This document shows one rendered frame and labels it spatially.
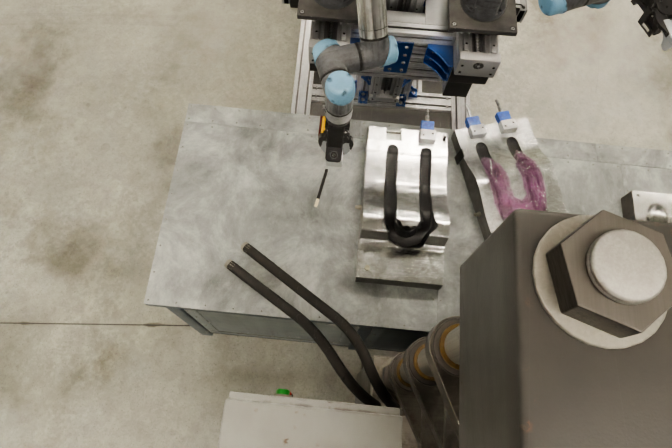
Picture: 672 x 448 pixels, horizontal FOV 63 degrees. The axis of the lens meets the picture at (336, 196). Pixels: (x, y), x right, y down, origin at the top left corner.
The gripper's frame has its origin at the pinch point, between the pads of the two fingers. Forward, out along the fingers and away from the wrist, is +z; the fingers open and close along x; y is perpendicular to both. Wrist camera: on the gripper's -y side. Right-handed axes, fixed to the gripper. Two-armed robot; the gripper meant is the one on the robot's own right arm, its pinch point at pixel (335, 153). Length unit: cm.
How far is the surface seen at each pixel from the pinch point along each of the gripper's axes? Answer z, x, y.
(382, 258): 8.9, -17.4, -29.3
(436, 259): 8.9, -33.7, -27.9
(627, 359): -106, -26, -69
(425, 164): 6.9, -29.1, 2.6
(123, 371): 95, 81, -65
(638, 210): 8, -97, -6
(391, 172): 7.0, -18.4, -1.3
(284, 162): 15.0, 16.6, 2.2
